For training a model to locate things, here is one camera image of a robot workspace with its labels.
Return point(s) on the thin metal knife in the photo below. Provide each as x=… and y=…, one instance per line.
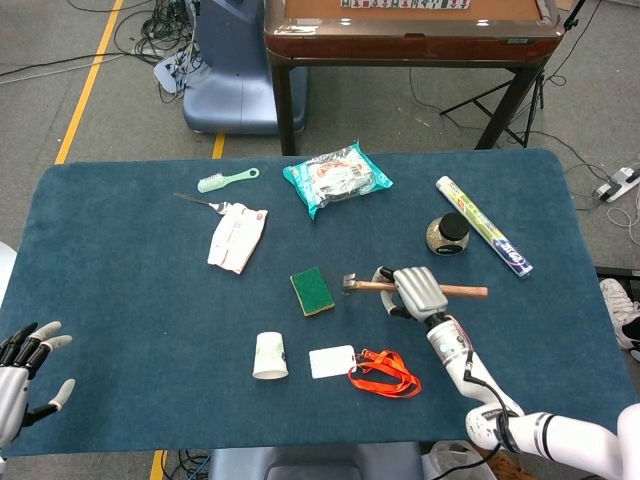
x=192, y=199

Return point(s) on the clear plastic bag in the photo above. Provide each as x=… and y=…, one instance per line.
x=447, y=460

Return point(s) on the brown bag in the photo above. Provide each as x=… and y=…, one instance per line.
x=502, y=467

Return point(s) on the cling film roll tube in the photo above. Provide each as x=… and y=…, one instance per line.
x=482, y=225

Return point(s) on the black tripod stand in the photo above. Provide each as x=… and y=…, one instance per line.
x=520, y=100

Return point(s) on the light green brush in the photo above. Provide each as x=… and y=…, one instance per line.
x=212, y=183

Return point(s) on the grey blue robot torso base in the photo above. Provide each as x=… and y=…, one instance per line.
x=310, y=462

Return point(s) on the white sneaker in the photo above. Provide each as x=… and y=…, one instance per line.
x=620, y=310

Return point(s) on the blue table cloth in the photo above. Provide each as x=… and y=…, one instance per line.
x=125, y=300

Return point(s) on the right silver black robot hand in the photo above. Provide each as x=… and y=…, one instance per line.
x=420, y=292

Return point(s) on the glass jar black lid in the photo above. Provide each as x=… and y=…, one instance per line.
x=450, y=232

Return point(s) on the white badge card holder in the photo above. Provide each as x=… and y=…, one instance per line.
x=331, y=361

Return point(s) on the white paper cup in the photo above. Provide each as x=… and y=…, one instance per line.
x=270, y=355

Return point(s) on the brown mahjong table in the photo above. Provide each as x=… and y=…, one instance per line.
x=400, y=42

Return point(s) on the green yellow sponge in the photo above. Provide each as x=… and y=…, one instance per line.
x=311, y=290

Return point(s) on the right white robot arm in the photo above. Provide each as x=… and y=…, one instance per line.
x=480, y=380

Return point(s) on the face-up mahjong tile row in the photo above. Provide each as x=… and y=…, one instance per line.
x=405, y=3

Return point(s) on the teal snack package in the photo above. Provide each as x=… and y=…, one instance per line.
x=335, y=177

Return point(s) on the white multi-socket adapter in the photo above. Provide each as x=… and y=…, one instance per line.
x=170, y=72

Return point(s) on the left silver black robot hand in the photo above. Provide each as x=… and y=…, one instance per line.
x=14, y=380

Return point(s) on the white power strip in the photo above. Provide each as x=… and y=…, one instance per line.
x=617, y=184

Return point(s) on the white wet wipes pack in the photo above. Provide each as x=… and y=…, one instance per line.
x=235, y=240

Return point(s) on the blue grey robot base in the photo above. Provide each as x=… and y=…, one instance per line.
x=230, y=75

